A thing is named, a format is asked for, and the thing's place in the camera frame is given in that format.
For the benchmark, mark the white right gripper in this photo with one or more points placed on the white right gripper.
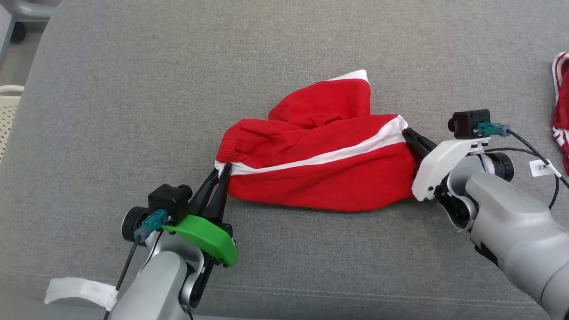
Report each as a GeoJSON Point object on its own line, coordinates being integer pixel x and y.
{"type": "Point", "coordinates": [438, 166]}

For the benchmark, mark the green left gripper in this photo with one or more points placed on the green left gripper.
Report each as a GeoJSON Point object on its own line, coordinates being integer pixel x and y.
{"type": "Point", "coordinates": [209, 238]}

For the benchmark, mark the red shorts with white stripe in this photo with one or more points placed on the red shorts with white stripe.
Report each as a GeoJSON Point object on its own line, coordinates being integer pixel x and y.
{"type": "Point", "coordinates": [320, 178]}

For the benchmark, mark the red and white jersey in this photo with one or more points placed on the red and white jersey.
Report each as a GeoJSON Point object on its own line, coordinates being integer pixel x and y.
{"type": "Point", "coordinates": [562, 111]}

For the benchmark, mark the grey fabric sofa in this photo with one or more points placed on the grey fabric sofa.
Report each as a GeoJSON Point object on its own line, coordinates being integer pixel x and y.
{"type": "Point", "coordinates": [178, 89]}

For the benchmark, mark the white tape strip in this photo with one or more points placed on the white tape strip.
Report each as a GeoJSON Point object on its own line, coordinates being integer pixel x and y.
{"type": "Point", "coordinates": [80, 289]}

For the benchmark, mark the white perforated laundry basket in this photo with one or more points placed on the white perforated laundry basket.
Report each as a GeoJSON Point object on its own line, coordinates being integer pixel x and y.
{"type": "Point", "coordinates": [9, 115]}

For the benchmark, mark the black caster wheel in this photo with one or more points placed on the black caster wheel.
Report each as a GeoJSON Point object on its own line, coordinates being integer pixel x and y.
{"type": "Point", "coordinates": [18, 32]}

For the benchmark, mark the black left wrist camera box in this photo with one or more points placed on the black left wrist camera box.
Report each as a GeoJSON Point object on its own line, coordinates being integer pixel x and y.
{"type": "Point", "coordinates": [169, 202]}

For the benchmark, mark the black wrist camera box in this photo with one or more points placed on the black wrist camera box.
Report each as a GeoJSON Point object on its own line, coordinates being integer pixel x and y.
{"type": "Point", "coordinates": [169, 202]}
{"type": "Point", "coordinates": [466, 123]}

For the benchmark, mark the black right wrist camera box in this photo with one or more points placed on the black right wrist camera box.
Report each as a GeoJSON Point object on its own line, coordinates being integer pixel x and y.
{"type": "Point", "coordinates": [466, 123]}

